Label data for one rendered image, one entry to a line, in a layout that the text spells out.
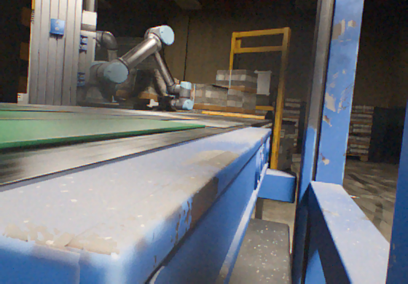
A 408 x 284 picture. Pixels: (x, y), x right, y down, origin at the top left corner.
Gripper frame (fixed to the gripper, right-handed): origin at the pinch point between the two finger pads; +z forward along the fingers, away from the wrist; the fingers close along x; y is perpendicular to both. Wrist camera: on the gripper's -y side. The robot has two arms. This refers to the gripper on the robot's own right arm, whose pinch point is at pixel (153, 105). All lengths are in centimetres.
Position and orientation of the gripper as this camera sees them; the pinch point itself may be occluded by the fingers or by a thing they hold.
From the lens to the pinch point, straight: 234.6
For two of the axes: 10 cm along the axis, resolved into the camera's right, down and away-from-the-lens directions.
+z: -8.2, -1.0, 5.7
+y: -0.4, -9.7, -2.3
